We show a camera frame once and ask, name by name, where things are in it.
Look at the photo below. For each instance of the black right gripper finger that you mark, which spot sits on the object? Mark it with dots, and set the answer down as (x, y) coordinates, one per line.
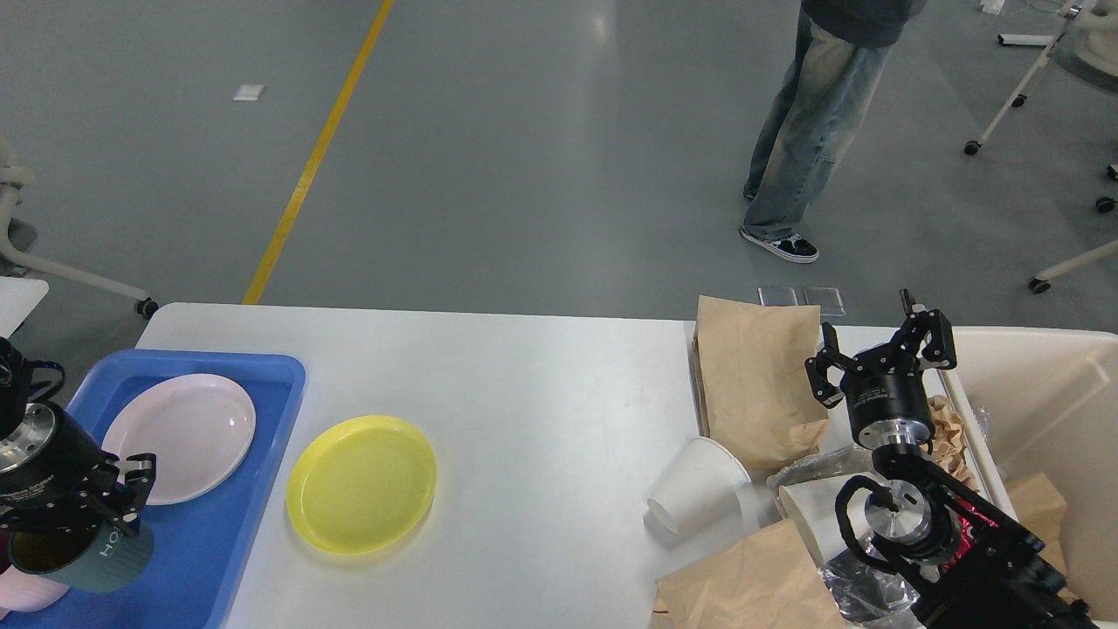
(829, 356)
(923, 342)

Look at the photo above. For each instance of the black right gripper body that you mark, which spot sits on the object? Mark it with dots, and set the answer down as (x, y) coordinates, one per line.
(886, 400)

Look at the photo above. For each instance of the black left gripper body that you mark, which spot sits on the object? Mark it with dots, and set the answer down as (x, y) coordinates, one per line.
(49, 461)

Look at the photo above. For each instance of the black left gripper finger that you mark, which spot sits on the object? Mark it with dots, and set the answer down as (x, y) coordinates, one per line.
(59, 521)
(124, 486)

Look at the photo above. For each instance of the teal mug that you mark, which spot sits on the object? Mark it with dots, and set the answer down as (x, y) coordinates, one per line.
(101, 560)

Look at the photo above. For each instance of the yellow plastic plate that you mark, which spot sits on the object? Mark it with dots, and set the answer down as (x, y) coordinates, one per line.
(361, 485)

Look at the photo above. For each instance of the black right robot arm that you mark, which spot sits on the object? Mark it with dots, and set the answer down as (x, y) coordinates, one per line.
(971, 564)

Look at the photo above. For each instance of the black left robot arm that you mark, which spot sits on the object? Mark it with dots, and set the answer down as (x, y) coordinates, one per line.
(24, 382)

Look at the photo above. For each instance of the floor outlet plate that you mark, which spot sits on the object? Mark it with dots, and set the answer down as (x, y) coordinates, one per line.
(828, 299)

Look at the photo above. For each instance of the pink plate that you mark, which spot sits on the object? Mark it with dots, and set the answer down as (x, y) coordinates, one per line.
(199, 426)

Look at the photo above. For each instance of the blue plastic tray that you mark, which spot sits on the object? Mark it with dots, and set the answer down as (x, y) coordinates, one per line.
(201, 545)

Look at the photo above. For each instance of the large brown paper bag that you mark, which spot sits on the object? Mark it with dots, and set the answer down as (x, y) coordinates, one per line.
(755, 397)

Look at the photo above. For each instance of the crumpled brown paper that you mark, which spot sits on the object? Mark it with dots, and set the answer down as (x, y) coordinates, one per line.
(948, 445)

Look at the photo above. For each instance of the beige plastic bin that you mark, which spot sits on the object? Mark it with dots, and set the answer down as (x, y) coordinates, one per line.
(1051, 396)

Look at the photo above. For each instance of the pink ribbed cup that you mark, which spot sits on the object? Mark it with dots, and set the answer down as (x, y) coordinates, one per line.
(22, 592)

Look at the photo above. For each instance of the red foil wrapper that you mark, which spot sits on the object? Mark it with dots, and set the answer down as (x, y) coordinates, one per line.
(974, 524)

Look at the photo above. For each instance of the cardboard piece in bin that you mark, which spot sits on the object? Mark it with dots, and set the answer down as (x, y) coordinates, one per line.
(1041, 509)

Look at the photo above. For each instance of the white paper cup lying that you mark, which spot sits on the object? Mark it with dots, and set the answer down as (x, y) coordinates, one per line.
(701, 482)

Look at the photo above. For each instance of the clear plastic wrap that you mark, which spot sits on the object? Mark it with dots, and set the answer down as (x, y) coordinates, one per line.
(865, 597)

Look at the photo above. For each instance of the lower brown paper bag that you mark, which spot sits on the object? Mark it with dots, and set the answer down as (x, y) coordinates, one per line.
(764, 580)

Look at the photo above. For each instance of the person in jeans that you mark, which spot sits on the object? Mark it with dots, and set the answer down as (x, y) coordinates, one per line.
(841, 49)

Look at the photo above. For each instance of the white rolling stand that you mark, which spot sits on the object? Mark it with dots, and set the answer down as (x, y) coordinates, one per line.
(1070, 12)

